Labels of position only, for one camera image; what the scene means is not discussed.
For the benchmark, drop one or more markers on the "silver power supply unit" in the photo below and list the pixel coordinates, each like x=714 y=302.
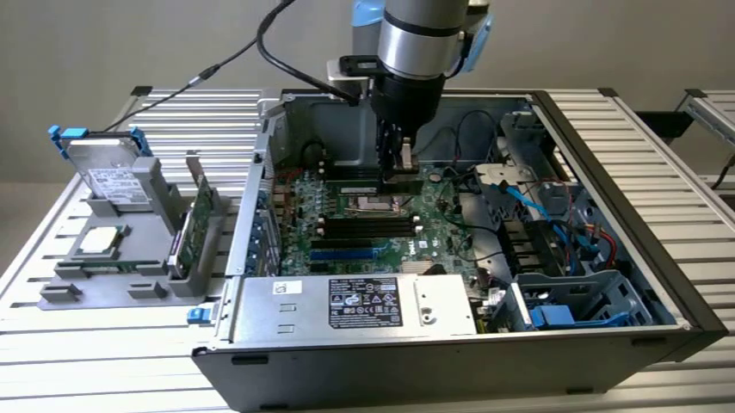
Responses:
x=309 y=310

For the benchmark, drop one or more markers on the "open black PC case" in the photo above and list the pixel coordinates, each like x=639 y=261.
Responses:
x=401 y=374

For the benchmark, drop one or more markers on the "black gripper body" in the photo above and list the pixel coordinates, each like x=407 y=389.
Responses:
x=407 y=99

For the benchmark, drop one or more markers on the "blue disk bay carrier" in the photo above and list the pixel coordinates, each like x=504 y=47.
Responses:
x=551 y=317

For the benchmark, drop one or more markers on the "blue disk carrier bracket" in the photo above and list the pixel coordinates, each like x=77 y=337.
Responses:
x=75 y=132

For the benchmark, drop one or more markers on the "silver CPU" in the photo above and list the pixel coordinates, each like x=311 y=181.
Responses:
x=103 y=238

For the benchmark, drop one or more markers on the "blue expansion slot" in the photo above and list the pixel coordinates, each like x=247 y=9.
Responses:
x=341 y=255

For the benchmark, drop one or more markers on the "metal disk bay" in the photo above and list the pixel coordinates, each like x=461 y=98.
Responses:
x=573 y=288

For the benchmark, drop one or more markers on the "black RAM slot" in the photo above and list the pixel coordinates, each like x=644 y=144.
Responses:
x=367 y=224
x=367 y=234
x=367 y=220
x=367 y=229

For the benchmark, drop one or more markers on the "wrist camera on silver bracket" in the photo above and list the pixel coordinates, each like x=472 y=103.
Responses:
x=349 y=73

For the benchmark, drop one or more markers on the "CPU socket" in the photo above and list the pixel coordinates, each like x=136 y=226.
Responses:
x=373 y=204

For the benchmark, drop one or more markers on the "grey parts rack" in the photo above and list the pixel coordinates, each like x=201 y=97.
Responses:
x=143 y=232

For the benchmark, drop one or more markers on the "green graphics card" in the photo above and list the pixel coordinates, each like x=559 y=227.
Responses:
x=197 y=215

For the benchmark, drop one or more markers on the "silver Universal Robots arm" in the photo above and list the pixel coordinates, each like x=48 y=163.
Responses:
x=413 y=38

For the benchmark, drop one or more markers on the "blue case latch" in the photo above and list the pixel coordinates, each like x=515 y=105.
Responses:
x=197 y=315

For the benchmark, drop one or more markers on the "green motherboard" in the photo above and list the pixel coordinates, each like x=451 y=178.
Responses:
x=436 y=241

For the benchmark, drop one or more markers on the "black expansion slot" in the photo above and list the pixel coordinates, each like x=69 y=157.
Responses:
x=341 y=244

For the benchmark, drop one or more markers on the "silver hard disk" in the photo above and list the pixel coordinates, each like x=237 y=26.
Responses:
x=109 y=172

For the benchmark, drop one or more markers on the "metal drive cage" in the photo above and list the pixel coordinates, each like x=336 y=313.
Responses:
x=505 y=172

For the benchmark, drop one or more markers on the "silver chipset heatsink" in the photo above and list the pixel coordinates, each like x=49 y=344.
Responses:
x=424 y=267

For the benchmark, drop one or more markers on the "green RAM stick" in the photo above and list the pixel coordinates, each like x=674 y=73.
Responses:
x=123 y=266
x=356 y=188

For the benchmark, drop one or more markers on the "neighbouring metal slat table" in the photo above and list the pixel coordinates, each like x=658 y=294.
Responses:
x=712 y=112

